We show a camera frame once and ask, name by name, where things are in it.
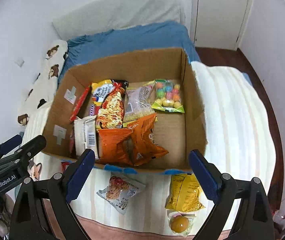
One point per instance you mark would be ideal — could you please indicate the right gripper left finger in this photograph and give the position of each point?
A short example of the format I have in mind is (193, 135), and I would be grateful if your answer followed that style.
(29, 218)

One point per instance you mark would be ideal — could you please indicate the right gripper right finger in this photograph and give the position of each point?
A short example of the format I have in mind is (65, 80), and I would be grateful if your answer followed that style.
(253, 219)

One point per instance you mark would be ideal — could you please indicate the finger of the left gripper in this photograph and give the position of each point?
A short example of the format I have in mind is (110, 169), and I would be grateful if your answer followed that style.
(9, 145)
(21, 155)

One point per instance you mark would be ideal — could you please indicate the small red snack packet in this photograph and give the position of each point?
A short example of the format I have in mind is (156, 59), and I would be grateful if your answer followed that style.
(65, 165)

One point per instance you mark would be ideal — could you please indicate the long red snack packet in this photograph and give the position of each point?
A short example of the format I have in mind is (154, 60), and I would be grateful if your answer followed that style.
(79, 104)

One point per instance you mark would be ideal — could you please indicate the clear white snack packet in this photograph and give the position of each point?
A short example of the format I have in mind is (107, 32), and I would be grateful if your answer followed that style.
(85, 135)

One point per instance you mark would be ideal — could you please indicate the packaged braised egg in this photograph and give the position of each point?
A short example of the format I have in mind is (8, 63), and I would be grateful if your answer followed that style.
(180, 223)

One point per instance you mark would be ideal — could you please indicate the yellow snack packet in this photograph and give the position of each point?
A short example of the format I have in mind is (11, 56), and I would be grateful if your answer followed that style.
(184, 195)

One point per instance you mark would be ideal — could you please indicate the white brown snack packet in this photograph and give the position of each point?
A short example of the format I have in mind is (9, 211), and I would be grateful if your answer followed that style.
(120, 190)

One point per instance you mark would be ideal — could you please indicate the orange snack packet front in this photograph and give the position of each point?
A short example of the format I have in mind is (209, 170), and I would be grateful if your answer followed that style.
(113, 146)

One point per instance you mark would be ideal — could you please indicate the orange snack packet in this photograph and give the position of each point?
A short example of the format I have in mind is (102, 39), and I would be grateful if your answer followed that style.
(144, 147)
(113, 146)

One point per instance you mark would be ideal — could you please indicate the instant noodle packet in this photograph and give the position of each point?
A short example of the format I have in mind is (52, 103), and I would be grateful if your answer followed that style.
(108, 99)

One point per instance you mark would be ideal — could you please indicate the clear yellow pastry packet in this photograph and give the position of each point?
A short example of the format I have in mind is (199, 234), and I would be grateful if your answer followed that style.
(138, 104)

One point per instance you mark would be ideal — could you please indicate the colourful candy balls bag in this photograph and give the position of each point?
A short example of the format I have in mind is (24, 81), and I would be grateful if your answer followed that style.
(168, 97)

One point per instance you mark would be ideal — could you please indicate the white bedroom door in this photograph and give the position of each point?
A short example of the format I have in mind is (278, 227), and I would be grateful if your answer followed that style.
(219, 23)

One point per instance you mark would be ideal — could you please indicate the bear print long pillow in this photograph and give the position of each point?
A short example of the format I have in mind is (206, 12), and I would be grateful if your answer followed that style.
(45, 86)

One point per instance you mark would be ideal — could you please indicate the blue cardboard milk box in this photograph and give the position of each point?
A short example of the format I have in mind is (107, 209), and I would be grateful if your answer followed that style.
(179, 133)

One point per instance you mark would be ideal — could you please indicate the grey padded headboard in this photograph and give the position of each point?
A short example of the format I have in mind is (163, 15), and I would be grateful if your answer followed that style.
(103, 15)

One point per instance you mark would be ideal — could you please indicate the white wall socket left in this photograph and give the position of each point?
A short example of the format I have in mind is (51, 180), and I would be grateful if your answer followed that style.
(19, 62)

